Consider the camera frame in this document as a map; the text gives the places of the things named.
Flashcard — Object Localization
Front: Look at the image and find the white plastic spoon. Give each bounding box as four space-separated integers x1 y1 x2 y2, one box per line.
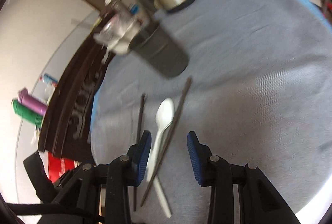
146 98 175 218

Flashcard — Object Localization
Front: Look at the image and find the dark chopstick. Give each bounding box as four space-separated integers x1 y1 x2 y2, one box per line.
140 76 192 207
133 94 146 212

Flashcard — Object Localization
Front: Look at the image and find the clear plastic bag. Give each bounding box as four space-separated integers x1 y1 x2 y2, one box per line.
94 13 142 45

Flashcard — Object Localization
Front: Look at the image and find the grey table cloth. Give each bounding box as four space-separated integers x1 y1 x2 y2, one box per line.
91 0 331 223

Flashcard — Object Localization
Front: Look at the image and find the clear bottle red cap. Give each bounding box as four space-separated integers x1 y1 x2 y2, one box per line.
39 73 58 96

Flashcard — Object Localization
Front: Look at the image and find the white plastic basin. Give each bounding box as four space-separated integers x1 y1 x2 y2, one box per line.
93 30 135 55

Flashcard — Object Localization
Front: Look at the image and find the red paper bag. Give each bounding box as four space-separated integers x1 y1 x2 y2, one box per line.
48 153 79 183

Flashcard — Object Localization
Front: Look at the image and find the green thermos flask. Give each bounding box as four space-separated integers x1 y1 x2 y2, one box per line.
11 98 43 127

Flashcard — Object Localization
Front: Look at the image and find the purple thermos bottle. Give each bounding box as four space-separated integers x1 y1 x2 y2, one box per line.
17 88 48 117

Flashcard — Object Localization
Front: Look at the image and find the dark grey utensil holder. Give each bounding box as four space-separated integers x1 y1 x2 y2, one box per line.
129 22 189 78

